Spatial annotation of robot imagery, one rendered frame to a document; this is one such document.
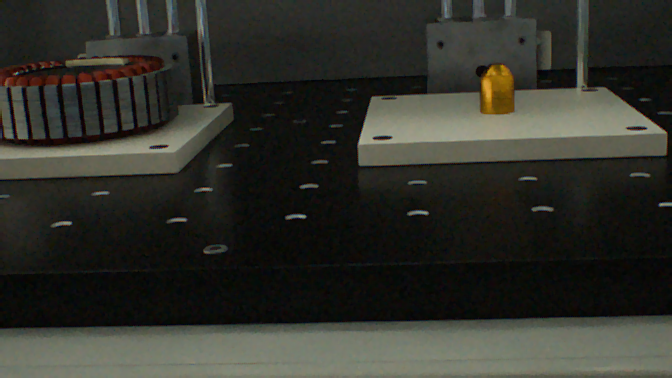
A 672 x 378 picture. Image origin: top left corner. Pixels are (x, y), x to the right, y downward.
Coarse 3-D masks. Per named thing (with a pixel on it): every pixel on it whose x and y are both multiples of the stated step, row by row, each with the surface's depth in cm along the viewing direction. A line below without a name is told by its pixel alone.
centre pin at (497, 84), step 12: (492, 72) 51; (504, 72) 51; (480, 84) 51; (492, 84) 50; (504, 84) 50; (480, 96) 51; (492, 96) 51; (504, 96) 51; (480, 108) 52; (492, 108) 51; (504, 108) 51
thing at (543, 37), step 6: (540, 36) 63; (546, 36) 63; (540, 42) 63; (546, 42) 63; (540, 48) 63; (546, 48) 63; (540, 54) 63; (546, 54) 63; (540, 60) 64; (546, 60) 63; (540, 66) 64; (546, 66) 64; (540, 72) 64; (546, 72) 64
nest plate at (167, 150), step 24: (168, 120) 55; (192, 120) 55; (216, 120) 56; (0, 144) 51; (24, 144) 50; (48, 144) 50; (72, 144) 49; (96, 144) 49; (120, 144) 49; (144, 144) 48; (168, 144) 48; (192, 144) 50; (0, 168) 47; (24, 168) 47; (48, 168) 47; (72, 168) 47; (96, 168) 47; (120, 168) 47; (144, 168) 46; (168, 168) 46
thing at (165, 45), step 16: (160, 32) 68; (176, 32) 66; (192, 32) 66; (96, 48) 65; (112, 48) 65; (128, 48) 65; (144, 48) 65; (160, 48) 65; (176, 48) 64; (192, 48) 65; (176, 64) 65; (192, 64) 65; (176, 80) 65; (192, 80) 65; (192, 96) 65
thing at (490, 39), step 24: (432, 24) 63; (456, 24) 62; (480, 24) 62; (504, 24) 62; (528, 24) 62; (432, 48) 63; (456, 48) 63; (480, 48) 63; (504, 48) 63; (528, 48) 62; (432, 72) 63; (456, 72) 63; (480, 72) 63; (528, 72) 63
